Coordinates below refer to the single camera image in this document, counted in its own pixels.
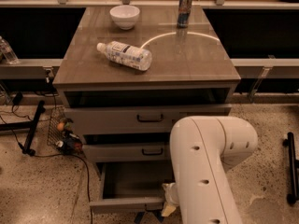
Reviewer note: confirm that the black floor stand left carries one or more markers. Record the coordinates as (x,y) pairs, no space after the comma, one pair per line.
(30,126)

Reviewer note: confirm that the clear plastic water bottle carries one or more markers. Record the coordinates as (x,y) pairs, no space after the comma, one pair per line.
(128,55)

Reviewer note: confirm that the blue tape cross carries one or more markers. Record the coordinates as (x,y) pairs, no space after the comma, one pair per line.
(156,213)

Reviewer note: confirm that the clear bottle at left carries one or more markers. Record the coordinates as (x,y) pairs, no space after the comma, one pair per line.
(8,52)

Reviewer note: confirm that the grey drawer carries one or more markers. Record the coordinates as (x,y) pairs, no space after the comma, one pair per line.
(127,152)
(132,186)
(136,119)

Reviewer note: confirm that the metal rail frame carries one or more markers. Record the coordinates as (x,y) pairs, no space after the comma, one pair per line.
(261,36)

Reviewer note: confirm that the white ceramic bowl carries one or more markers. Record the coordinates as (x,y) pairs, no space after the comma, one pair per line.
(125,16)

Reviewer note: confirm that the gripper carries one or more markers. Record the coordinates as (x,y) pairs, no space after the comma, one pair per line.
(172,194)

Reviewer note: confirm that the black floor stand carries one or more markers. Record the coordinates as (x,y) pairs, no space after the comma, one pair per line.
(293,196)
(30,126)

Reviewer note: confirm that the blue silver drink can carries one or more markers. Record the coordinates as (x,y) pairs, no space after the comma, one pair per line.
(184,11)

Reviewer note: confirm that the black floor stand right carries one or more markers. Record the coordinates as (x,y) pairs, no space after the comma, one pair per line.
(293,196)

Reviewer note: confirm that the grey drawer cabinet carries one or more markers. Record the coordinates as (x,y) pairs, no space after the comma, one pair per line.
(125,89)

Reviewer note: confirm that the wire basket with items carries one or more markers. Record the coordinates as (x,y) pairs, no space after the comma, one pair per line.
(61,135)

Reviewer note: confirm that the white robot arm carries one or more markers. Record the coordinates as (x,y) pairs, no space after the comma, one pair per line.
(202,149)

